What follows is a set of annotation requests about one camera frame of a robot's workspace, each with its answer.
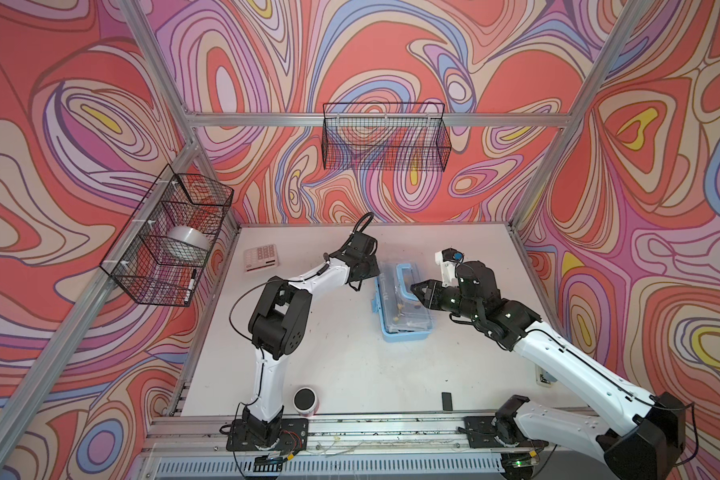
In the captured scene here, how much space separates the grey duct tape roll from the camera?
28.1 inches

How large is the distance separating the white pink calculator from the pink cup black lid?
1.52ft

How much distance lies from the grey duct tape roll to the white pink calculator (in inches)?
12.5

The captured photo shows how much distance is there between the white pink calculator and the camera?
1.06m

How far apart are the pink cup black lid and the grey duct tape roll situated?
16.7 inches

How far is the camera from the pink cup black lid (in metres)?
0.75

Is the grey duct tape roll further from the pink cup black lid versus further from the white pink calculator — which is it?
the pink cup black lid

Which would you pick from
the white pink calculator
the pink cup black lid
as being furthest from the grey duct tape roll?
the pink cup black lid

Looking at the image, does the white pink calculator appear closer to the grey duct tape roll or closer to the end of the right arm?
the grey duct tape roll
